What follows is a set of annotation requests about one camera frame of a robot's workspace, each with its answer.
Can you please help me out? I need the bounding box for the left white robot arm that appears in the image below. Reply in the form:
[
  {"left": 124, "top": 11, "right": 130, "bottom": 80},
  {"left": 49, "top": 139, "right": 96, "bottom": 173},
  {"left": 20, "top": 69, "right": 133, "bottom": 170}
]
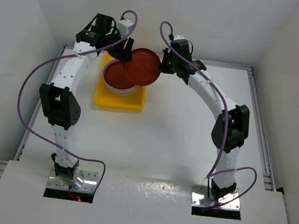
[{"left": 39, "top": 14, "right": 134, "bottom": 187}]

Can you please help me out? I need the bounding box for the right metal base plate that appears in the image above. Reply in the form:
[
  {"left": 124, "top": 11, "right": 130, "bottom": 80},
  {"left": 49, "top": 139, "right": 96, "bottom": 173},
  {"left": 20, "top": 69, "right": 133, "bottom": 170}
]
[{"left": 191, "top": 185, "right": 241, "bottom": 212}]

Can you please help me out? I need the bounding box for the lilac plate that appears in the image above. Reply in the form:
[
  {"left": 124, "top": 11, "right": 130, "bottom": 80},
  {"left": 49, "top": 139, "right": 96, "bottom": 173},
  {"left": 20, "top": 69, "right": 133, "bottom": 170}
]
[{"left": 103, "top": 78, "right": 138, "bottom": 96}]

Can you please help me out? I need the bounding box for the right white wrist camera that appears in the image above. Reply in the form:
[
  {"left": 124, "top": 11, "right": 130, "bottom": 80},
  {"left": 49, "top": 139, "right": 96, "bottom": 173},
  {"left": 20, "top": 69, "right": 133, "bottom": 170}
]
[{"left": 168, "top": 34, "right": 185, "bottom": 41}]

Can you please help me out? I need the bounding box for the yellow plastic bin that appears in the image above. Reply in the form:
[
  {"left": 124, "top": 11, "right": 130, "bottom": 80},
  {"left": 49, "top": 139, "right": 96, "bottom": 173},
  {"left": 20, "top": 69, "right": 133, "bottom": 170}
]
[{"left": 94, "top": 53, "right": 146, "bottom": 112}]

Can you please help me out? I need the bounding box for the dark red plate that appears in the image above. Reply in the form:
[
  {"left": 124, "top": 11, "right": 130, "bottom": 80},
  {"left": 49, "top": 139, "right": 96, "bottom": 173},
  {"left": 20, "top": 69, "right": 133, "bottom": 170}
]
[
  {"left": 123, "top": 48, "right": 161, "bottom": 86},
  {"left": 103, "top": 60, "right": 134, "bottom": 90}
]

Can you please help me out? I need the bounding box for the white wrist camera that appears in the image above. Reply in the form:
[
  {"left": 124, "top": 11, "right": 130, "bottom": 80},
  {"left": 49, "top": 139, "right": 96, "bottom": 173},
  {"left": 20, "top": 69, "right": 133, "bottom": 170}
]
[
  {"left": 116, "top": 19, "right": 134, "bottom": 37},
  {"left": 168, "top": 34, "right": 185, "bottom": 41}
]

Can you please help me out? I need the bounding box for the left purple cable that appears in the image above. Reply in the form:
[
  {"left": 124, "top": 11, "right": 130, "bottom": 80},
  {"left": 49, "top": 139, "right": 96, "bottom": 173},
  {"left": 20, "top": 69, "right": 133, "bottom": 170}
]
[{"left": 7, "top": 0, "right": 139, "bottom": 196}]

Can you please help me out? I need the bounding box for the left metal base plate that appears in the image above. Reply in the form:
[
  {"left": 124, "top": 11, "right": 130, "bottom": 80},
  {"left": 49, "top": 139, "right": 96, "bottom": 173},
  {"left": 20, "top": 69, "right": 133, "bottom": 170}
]
[{"left": 46, "top": 169, "right": 98, "bottom": 194}]

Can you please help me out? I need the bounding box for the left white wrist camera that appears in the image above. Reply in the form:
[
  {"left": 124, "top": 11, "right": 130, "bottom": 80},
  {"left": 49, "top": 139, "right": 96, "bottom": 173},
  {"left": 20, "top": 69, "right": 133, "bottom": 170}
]
[{"left": 116, "top": 19, "right": 134, "bottom": 37}]

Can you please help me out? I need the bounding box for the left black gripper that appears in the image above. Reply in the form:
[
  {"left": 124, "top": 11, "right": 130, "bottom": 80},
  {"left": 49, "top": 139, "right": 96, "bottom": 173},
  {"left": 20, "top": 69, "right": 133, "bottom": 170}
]
[{"left": 100, "top": 27, "right": 134, "bottom": 63}]

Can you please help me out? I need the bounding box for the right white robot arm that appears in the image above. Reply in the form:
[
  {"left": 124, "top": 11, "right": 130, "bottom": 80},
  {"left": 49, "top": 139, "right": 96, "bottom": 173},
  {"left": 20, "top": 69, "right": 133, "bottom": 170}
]
[{"left": 160, "top": 35, "right": 250, "bottom": 202}]

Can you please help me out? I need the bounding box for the metal base plate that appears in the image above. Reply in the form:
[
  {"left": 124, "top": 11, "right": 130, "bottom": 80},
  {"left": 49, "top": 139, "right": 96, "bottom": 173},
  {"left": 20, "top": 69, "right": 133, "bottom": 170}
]
[
  {"left": 46, "top": 169, "right": 98, "bottom": 194},
  {"left": 191, "top": 185, "right": 241, "bottom": 212}
]

